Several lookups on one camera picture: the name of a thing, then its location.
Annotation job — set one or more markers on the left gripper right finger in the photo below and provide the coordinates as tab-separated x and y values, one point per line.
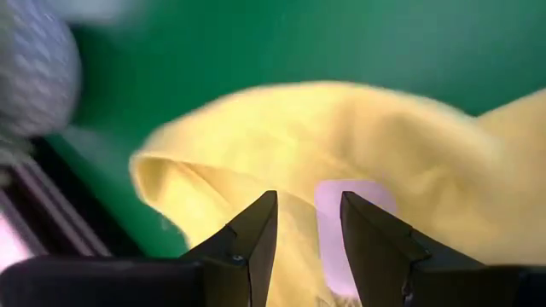
426	281

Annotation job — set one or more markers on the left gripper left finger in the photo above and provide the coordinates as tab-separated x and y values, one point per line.
170	281

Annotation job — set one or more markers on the yellow garment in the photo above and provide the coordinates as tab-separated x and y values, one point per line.
341	140

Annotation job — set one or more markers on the white garment neck label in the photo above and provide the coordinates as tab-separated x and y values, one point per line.
328	239

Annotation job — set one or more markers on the pale green artificial plant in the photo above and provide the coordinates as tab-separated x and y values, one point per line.
34	72

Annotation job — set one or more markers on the black table frame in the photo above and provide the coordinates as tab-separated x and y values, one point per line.
64	204

